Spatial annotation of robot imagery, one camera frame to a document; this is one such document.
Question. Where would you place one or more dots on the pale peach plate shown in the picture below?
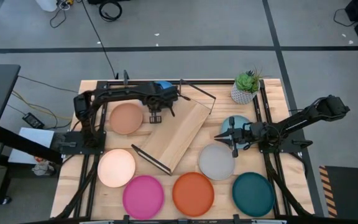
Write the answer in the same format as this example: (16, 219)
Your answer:
(116, 168)

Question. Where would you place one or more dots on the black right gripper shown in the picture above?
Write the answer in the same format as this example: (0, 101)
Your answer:
(250, 133)

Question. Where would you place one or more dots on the grey plate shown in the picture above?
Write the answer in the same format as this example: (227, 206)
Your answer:
(216, 163)

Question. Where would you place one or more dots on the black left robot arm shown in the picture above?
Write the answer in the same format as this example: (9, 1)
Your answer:
(117, 93)

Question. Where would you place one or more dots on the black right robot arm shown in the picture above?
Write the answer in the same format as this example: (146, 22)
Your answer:
(306, 116)

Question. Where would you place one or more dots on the black power adapter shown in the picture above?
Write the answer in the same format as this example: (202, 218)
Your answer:
(33, 120)

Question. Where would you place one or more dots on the white flat box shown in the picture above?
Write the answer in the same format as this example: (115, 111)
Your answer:
(34, 137)

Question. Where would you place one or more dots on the white container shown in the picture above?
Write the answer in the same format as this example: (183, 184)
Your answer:
(46, 4)

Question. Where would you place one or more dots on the crumpled bag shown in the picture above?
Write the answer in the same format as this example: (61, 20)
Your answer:
(43, 168)

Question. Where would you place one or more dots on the black mat with striped edge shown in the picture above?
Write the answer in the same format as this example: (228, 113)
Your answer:
(353, 193)

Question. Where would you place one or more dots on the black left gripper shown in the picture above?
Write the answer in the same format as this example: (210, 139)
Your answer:
(158, 99)

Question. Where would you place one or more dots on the tan plate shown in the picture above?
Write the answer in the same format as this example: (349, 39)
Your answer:
(126, 118)

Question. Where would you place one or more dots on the dark teal plate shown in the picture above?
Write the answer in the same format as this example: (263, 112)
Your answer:
(253, 194)

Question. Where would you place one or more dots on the magenta plate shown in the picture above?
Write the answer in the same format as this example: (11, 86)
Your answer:
(143, 197)

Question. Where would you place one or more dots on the light blue plate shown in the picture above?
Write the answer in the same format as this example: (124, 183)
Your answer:
(228, 123)

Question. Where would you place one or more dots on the succulent in white patterned pot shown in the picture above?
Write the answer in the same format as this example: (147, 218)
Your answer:
(244, 90)

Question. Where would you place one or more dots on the orange plate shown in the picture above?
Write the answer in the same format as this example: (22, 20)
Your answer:
(193, 194)

